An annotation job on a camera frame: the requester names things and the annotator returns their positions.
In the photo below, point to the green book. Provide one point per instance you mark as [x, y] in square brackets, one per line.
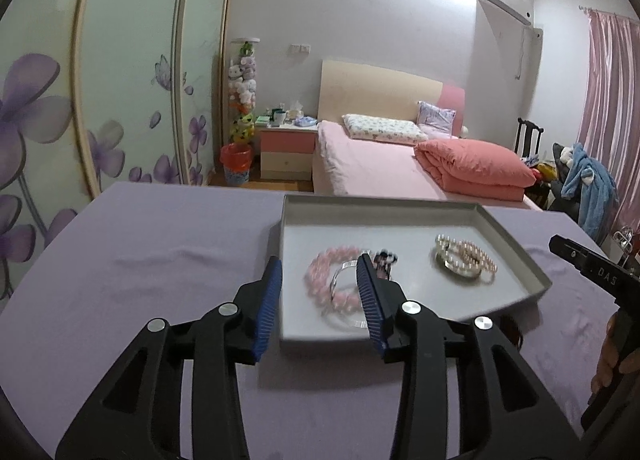
[262, 120]

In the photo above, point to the pink curtain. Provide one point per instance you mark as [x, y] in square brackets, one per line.
[610, 115]

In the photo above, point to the metal rack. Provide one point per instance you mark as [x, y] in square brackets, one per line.
[627, 240]

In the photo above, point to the clear thin bangle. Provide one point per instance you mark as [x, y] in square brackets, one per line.
[334, 285]

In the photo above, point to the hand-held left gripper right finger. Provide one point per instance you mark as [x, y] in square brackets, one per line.
[372, 300]

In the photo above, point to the blue fleece robe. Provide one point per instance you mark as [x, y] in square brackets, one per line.
[592, 190]

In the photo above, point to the pink bed mattress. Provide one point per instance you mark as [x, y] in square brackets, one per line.
[370, 165]

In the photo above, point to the blue cloth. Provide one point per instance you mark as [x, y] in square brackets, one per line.
[305, 121]

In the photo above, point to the white pipe cover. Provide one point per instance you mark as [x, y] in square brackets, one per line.
[532, 50]

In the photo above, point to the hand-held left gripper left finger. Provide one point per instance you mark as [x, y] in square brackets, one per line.
[267, 300]

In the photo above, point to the white air conditioner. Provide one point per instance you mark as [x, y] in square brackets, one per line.
[505, 0]

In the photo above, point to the folded salmon quilt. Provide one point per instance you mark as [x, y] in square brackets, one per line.
[470, 168]

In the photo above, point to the patterned white pillow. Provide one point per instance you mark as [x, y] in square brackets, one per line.
[385, 128]

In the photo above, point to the dark wooden chair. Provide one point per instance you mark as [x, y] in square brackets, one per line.
[529, 140]

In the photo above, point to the pink and cream nightstand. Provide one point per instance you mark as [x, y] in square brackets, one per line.
[287, 150]

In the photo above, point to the curtain rod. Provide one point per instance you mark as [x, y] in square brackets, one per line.
[610, 12]

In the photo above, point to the purple tablecloth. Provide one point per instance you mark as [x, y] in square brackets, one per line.
[150, 290]

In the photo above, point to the grey cardboard tray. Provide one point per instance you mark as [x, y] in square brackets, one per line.
[425, 290]

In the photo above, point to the floral glass sliding wardrobe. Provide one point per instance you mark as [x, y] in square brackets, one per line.
[125, 65]

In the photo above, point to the cream and pink headboard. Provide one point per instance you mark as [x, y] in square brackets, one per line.
[370, 85]

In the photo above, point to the plush toy column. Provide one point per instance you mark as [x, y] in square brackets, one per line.
[244, 85]

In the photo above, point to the tissue box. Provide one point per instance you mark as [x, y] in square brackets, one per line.
[296, 110]

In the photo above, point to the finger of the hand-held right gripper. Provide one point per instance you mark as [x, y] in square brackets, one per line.
[590, 265]

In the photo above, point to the person's right hand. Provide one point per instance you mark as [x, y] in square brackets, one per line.
[607, 345]

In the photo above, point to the red waste bin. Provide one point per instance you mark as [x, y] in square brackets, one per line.
[236, 163]

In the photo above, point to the small lilac pillow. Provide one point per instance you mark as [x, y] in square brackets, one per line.
[436, 115]

